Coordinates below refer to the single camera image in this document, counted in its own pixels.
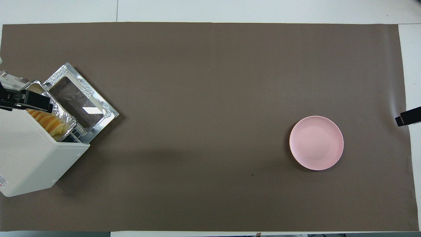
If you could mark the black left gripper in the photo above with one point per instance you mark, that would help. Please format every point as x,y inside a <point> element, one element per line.
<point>10,97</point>

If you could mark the golden ridged bread loaf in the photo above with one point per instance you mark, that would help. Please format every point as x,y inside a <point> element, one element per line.
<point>46,121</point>

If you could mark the aluminium foil tray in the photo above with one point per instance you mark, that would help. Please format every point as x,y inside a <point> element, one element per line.
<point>63,115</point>

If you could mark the silver glass oven door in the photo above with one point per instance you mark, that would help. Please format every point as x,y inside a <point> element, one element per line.
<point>73,95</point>

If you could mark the white toaster oven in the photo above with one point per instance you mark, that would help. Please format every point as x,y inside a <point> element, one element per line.
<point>29,158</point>

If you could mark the pink round plate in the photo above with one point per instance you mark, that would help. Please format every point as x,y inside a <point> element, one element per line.
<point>315,143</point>

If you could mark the brown table mat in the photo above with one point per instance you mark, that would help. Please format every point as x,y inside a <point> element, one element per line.
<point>131,181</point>

